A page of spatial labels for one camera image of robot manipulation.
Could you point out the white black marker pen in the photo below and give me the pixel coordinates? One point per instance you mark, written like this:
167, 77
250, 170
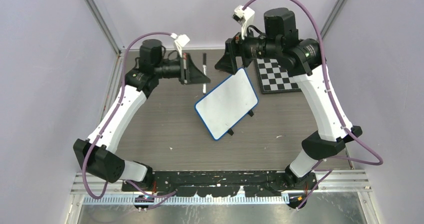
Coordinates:
204, 66

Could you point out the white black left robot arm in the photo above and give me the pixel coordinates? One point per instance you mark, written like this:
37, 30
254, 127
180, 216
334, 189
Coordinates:
96, 154

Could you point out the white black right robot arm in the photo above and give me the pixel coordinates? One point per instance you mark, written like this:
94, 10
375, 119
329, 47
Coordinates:
304, 63

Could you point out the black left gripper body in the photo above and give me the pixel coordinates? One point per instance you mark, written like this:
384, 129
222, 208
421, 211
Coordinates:
185, 72

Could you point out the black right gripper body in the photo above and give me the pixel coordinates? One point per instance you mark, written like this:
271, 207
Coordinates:
253, 45

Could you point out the blue framed whiteboard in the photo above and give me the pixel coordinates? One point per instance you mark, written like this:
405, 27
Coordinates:
226, 104

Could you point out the black white checkerboard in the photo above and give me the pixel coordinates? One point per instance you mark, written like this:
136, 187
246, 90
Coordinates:
272, 79

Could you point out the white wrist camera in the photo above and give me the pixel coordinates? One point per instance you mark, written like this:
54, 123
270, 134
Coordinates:
179, 42
245, 17

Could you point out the aluminium frame rail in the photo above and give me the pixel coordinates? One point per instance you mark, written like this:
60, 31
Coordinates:
349, 180

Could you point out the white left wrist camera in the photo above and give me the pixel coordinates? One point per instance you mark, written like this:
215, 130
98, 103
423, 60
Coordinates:
179, 42

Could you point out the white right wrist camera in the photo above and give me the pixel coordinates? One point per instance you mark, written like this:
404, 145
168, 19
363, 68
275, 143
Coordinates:
245, 17

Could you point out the perforated metal strip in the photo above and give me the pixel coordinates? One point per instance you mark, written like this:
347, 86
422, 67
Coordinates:
134, 199

